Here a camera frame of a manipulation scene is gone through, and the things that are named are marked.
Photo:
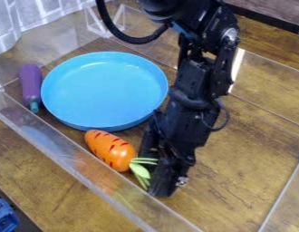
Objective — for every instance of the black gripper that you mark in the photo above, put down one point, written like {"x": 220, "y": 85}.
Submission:
{"x": 177, "y": 131}

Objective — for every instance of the orange toy carrot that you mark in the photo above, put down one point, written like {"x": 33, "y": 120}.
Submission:
{"x": 117, "y": 154}

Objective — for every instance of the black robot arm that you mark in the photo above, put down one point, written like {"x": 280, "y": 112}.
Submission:
{"x": 208, "y": 40}

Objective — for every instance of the blue round plate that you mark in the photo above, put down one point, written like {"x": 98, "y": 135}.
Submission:
{"x": 105, "y": 90}

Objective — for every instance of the purple toy eggplant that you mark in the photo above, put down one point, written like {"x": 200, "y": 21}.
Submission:
{"x": 30, "y": 80}

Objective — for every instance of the blue object at corner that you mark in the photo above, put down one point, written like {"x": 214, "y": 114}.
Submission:
{"x": 9, "y": 220}

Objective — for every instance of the dark wooden furniture edge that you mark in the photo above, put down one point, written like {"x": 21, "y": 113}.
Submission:
{"x": 275, "y": 12}

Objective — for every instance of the white patterned curtain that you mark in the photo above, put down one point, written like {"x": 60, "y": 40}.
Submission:
{"x": 21, "y": 15}

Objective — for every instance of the clear acrylic enclosure wall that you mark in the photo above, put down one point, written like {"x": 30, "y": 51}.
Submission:
{"x": 242, "y": 187}

